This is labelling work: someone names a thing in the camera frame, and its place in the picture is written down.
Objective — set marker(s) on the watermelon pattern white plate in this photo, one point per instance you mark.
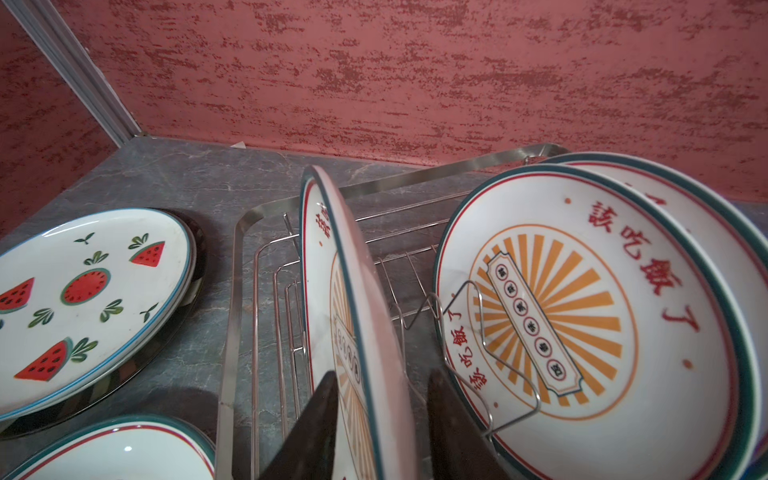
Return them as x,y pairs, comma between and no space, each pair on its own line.
78,299

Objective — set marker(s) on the green rim fruit plate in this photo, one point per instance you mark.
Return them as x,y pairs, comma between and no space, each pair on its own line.
126,447

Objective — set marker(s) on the orange sunburst plate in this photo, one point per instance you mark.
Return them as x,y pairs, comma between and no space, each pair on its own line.
720,204
591,336

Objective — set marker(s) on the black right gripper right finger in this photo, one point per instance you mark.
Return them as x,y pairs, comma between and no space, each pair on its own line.
457,449

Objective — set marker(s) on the brown lettered rim plate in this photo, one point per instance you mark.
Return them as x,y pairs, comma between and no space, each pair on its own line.
349,331

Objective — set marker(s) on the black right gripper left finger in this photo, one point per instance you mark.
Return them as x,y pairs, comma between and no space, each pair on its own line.
309,450

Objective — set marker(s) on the aluminium left corner post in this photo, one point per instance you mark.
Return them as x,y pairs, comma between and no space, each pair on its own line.
48,30

